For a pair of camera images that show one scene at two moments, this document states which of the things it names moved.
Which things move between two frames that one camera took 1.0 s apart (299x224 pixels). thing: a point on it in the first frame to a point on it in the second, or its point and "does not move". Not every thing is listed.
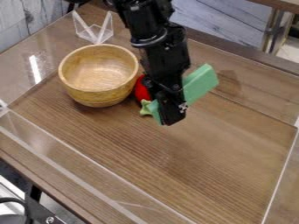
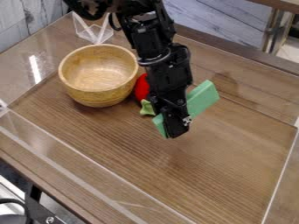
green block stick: [196, 83] to [200, 99]
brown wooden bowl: [98, 73] does not move
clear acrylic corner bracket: [95, 33] does not move
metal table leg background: [279, 28] does not move
